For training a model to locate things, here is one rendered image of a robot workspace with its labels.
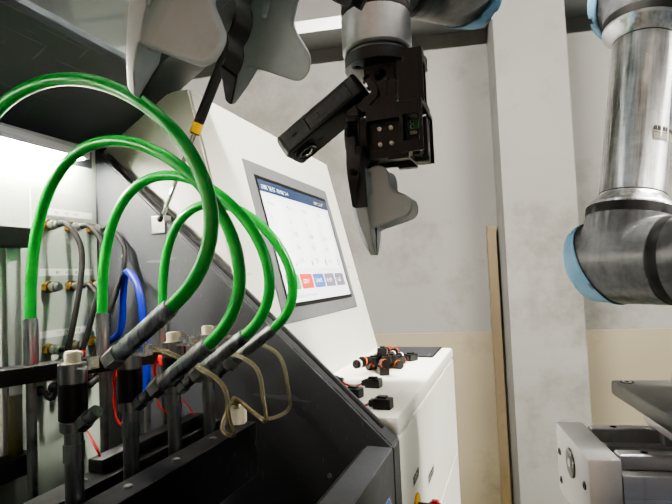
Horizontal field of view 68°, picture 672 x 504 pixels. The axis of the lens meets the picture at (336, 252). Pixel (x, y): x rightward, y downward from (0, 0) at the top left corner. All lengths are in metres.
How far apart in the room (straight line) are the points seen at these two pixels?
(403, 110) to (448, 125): 2.05
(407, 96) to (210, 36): 0.30
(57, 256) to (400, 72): 0.65
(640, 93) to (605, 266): 0.25
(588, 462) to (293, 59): 0.50
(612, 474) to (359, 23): 0.54
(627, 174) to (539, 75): 1.68
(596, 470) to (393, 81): 0.46
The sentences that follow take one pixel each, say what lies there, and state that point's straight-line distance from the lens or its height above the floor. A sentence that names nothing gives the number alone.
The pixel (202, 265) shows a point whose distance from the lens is 0.47.
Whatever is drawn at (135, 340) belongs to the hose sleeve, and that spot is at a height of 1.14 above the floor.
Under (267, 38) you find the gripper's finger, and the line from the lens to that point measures 0.35.
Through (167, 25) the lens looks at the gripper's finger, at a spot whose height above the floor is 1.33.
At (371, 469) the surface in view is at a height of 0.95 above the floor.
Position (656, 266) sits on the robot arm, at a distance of 0.71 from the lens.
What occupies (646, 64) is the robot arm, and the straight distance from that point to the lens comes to 0.86.
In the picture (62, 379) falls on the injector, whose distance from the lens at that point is 0.59.
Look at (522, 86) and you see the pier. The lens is 2.42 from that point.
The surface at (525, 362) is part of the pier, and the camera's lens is 2.31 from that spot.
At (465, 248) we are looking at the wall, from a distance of 2.47.
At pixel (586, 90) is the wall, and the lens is 2.70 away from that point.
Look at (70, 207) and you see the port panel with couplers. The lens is 0.97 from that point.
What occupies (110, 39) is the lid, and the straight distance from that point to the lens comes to 0.90.
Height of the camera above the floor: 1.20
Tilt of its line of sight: 3 degrees up
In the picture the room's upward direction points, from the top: 2 degrees counter-clockwise
